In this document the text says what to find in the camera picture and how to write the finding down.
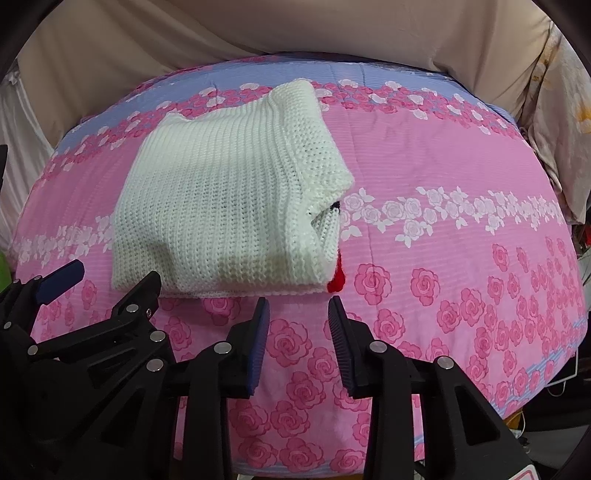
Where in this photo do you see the beige cloth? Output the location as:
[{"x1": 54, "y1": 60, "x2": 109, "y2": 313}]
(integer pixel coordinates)
[{"x1": 18, "y1": 0, "x2": 557, "y2": 153}]

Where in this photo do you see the pink floral blanket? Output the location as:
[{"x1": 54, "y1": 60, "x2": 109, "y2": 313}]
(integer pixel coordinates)
[{"x1": 7, "y1": 62, "x2": 591, "y2": 476}]

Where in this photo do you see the white knitted sweater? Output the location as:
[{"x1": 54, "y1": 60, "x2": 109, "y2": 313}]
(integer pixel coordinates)
[{"x1": 111, "y1": 78, "x2": 356, "y2": 298}]

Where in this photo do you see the white cable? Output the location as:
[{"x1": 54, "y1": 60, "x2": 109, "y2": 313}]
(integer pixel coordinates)
[{"x1": 547, "y1": 355, "x2": 581, "y2": 396}]

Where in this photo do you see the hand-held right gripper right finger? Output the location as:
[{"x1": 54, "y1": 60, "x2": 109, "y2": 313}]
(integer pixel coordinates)
[{"x1": 328, "y1": 295, "x2": 532, "y2": 480}]

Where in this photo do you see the cream floral quilt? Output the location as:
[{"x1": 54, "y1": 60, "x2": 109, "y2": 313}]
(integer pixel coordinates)
[{"x1": 517, "y1": 18, "x2": 591, "y2": 227}]

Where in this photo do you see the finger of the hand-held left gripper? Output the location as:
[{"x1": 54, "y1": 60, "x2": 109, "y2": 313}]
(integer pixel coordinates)
[
  {"x1": 27, "y1": 271, "x2": 176, "y2": 385},
  {"x1": 0, "y1": 259, "x2": 85, "y2": 325}
]

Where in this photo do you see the white cloth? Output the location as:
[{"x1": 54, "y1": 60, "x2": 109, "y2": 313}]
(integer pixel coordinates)
[{"x1": 0, "y1": 60, "x2": 61, "y2": 185}]

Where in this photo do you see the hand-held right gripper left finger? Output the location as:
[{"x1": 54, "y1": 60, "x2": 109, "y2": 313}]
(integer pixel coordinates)
[{"x1": 166, "y1": 296, "x2": 271, "y2": 480}]

